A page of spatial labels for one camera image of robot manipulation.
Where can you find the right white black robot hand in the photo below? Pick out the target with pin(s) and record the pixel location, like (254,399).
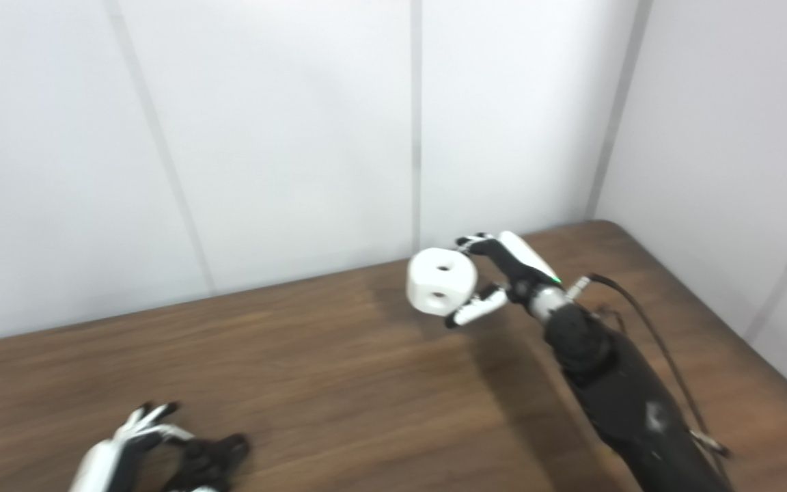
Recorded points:
(520,263)

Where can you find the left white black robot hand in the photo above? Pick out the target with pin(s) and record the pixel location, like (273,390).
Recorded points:
(110,461)

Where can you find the round white plastic piece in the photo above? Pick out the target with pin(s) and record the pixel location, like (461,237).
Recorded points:
(434,280)

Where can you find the black flanged holder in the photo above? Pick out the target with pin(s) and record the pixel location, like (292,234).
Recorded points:
(209,461)

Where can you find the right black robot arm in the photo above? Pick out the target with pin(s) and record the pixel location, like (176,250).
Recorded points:
(619,389)

